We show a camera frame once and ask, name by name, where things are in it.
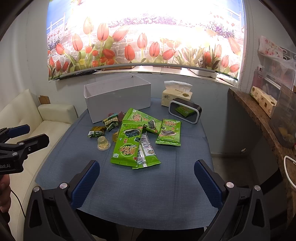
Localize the olive gold snack packet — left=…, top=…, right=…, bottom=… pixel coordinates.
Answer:
left=88, top=126, right=106, bottom=138

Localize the green seaweed pack front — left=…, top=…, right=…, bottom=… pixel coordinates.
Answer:
left=110, top=120, right=144, bottom=167

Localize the green seaweed pack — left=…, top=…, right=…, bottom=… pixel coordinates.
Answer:
left=155, top=118, right=181, bottom=147
left=123, top=108, right=162, bottom=135
left=110, top=120, right=144, bottom=167

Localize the orange jelly cup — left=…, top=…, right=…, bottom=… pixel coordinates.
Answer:
left=112, top=131, right=119, bottom=143

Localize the person's left hand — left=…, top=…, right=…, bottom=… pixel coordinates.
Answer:
left=0, top=174, right=11, bottom=213

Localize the white leather sofa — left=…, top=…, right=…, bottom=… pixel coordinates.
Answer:
left=1, top=89, right=77, bottom=240

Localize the wooden side shelf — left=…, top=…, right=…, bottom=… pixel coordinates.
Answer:
left=228, top=88, right=295, bottom=225

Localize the clear yellow jelly cup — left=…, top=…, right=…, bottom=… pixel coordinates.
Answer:
left=97, top=136, right=111, bottom=151

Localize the green white snack packet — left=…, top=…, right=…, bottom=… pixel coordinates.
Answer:
left=102, top=114, right=119, bottom=132

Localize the pink jelly cup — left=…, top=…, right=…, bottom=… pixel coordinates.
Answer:
left=108, top=111, right=125, bottom=122

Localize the blue table cloth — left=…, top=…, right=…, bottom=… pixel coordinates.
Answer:
left=35, top=111, right=217, bottom=230

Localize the white storage box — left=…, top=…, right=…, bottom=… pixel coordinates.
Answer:
left=84, top=75, right=151, bottom=123

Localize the green seaweed pack right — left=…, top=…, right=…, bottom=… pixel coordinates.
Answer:
left=155, top=118, right=181, bottom=147

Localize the green seaweed pack underneath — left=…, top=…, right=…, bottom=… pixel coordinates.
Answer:
left=132, top=132, right=161, bottom=170

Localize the cream cardboard box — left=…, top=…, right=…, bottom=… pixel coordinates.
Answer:
left=249, top=86, right=277, bottom=118

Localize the black white digital clock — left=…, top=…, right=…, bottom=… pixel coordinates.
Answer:
left=169, top=98, right=202, bottom=125

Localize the tulip print roller blind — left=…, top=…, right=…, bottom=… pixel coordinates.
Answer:
left=46, top=1, right=245, bottom=80

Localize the green seaweed pack back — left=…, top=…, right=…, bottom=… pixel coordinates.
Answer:
left=123, top=108, right=162, bottom=135

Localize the tissue pack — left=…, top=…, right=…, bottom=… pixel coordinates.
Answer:
left=162, top=80, right=193, bottom=107

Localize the pink floral box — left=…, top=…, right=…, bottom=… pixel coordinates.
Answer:
left=258, top=36, right=283, bottom=59

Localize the white cable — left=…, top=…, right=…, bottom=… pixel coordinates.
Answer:
left=283, top=155, right=296, bottom=189

